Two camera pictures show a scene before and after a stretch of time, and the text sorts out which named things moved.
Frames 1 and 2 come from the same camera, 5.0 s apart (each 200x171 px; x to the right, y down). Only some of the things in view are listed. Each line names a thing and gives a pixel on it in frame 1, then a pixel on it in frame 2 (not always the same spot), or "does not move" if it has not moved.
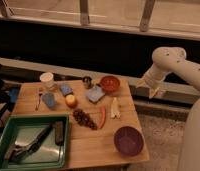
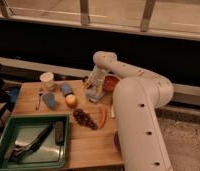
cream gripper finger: x=139 y=84 to x=88 y=83
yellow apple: x=71 y=100 does not move
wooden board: x=104 y=128 does not move
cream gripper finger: x=153 y=91 to x=97 y=91
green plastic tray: x=26 y=129 does not move
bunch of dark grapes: x=84 y=119 does not move
